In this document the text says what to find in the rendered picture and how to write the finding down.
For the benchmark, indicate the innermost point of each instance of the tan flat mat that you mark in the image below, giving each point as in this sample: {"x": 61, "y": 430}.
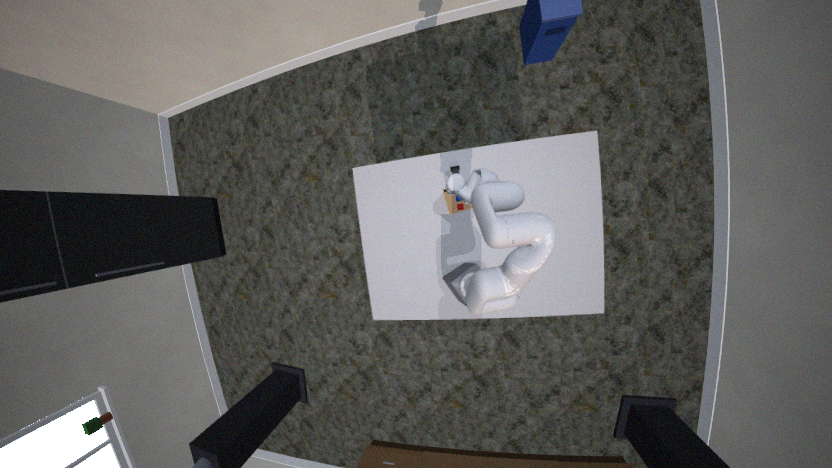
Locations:
{"x": 452, "y": 203}

